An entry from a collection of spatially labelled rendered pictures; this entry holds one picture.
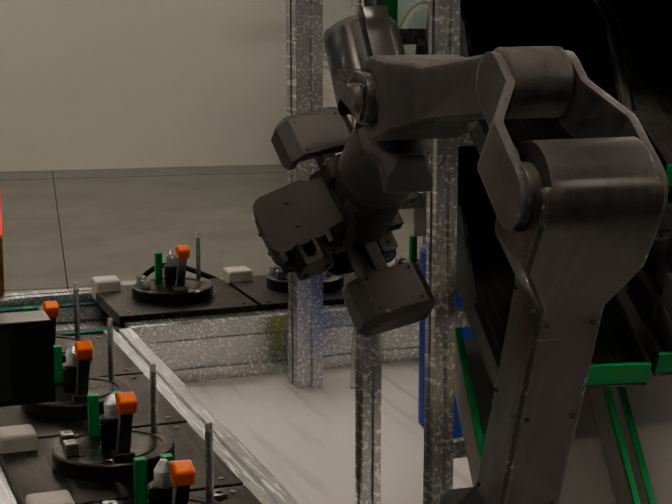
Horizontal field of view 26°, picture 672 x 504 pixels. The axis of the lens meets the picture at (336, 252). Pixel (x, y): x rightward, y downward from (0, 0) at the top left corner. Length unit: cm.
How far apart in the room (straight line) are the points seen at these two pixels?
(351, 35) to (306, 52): 123
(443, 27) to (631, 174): 51
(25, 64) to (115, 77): 70
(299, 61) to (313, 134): 116
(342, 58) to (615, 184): 37
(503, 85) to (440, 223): 48
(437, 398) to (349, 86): 40
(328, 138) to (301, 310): 122
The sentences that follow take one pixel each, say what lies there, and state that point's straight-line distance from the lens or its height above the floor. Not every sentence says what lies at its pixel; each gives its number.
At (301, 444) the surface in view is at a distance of 211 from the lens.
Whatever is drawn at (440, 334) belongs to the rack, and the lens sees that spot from 128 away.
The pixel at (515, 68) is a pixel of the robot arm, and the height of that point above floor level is 147.
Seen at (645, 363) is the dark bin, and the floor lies 121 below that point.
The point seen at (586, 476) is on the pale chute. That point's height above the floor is 108.
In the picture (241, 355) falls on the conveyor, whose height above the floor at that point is 90.
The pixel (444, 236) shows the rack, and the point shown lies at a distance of 126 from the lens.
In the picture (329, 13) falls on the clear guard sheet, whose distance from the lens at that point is 1069.
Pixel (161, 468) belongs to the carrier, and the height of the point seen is 104.
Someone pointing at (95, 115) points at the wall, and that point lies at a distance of 1173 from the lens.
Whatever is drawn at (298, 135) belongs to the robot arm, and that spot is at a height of 140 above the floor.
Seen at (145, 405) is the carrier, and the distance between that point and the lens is 193.
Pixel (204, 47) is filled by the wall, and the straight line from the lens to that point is 1176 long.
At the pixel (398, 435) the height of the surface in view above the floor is 86.
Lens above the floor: 152
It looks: 11 degrees down
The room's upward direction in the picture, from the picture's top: straight up
